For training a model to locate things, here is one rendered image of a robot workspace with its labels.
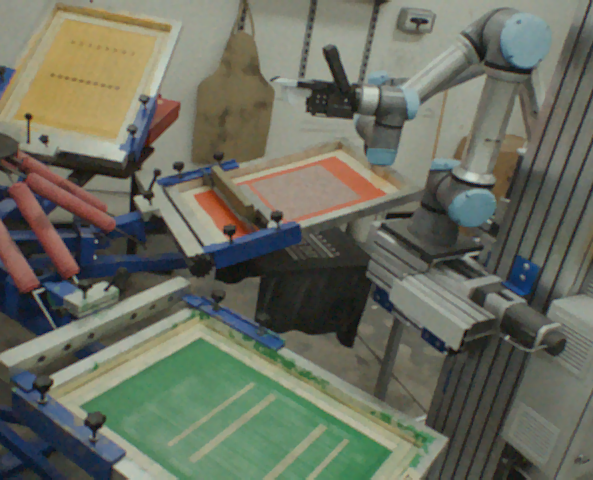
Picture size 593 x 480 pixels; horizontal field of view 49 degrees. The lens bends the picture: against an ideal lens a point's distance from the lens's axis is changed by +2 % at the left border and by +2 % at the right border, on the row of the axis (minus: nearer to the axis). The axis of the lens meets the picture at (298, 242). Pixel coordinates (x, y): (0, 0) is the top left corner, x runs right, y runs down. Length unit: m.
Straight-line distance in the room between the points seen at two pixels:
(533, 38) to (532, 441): 1.08
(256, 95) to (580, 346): 3.03
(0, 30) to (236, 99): 1.39
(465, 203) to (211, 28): 2.79
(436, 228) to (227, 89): 2.62
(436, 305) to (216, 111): 2.79
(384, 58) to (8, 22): 2.43
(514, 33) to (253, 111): 2.93
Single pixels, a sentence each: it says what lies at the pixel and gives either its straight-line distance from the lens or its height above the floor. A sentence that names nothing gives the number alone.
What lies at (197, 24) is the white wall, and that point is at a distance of 4.20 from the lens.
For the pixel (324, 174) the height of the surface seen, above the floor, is 1.19.
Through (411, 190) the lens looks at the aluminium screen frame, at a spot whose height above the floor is 1.27.
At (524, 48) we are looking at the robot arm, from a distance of 1.66.
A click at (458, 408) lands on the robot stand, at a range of 2.23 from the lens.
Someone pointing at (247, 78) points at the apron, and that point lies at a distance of 4.31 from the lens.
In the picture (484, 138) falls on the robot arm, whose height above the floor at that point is 1.61.
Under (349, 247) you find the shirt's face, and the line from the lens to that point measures 2.50.
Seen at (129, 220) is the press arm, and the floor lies 1.07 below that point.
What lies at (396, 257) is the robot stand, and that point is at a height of 1.16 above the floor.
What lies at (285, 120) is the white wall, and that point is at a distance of 4.57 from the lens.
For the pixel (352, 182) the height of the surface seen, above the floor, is 1.21.
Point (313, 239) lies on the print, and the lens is 2.50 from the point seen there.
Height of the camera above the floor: 1.97
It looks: 25 degrees down
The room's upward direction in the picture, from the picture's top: 11 degrees clockwise
